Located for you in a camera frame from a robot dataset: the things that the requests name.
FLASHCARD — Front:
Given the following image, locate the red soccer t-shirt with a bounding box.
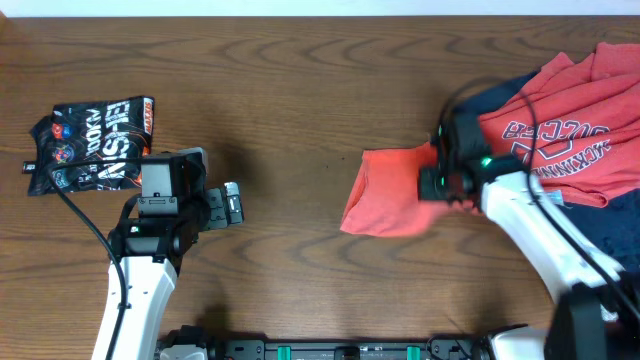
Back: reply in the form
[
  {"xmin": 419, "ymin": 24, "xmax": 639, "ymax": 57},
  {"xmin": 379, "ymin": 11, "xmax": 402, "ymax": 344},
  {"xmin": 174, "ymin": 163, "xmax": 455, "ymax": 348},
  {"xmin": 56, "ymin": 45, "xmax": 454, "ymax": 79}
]
[{"xmin": 340, "ymin": 42, "xmax": 639, "ymax": 237}]

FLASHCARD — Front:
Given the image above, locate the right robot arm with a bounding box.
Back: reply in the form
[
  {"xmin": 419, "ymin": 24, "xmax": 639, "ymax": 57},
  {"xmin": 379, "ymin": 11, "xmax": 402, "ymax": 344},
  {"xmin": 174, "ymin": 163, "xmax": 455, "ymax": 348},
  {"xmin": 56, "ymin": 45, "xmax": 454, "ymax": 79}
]
[{"xmin": 418, "ymin": 114, "xmax": 639, "ymax": 359}]

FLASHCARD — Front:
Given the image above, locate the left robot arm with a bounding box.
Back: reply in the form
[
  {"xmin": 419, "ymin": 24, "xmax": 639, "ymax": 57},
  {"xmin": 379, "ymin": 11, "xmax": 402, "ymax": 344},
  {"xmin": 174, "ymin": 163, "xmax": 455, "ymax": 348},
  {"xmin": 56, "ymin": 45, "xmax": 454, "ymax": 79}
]
[{"xmin": 92, "ymin": 147, "xmax": 224, "ymax": 359}]

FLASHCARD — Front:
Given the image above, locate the folded black printed shirt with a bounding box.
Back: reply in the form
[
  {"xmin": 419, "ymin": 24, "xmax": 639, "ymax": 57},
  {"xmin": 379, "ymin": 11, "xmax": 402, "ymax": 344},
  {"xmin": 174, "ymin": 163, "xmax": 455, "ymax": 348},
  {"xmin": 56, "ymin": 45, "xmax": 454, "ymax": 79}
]
[{"xmin": 23, "ymin": 96, "xmax": 155, "ymax": 196}]

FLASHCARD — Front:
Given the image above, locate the navy blue shirt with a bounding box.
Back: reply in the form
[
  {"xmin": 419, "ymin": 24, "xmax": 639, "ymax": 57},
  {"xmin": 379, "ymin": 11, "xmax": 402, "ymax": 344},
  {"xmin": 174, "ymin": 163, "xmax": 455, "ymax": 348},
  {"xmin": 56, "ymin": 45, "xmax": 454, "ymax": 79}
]
[{"xmin": 454, "ymin": 70, "xmax": 639, "ymax": 273}]

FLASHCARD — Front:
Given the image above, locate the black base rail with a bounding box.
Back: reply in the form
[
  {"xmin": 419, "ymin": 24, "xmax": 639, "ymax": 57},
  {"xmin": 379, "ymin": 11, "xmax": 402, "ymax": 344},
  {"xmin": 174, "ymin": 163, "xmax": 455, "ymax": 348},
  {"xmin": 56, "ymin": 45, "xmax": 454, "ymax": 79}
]
[{"xmin": 154, "ymin": 324, "xmax": 501, "ymax": 360}]

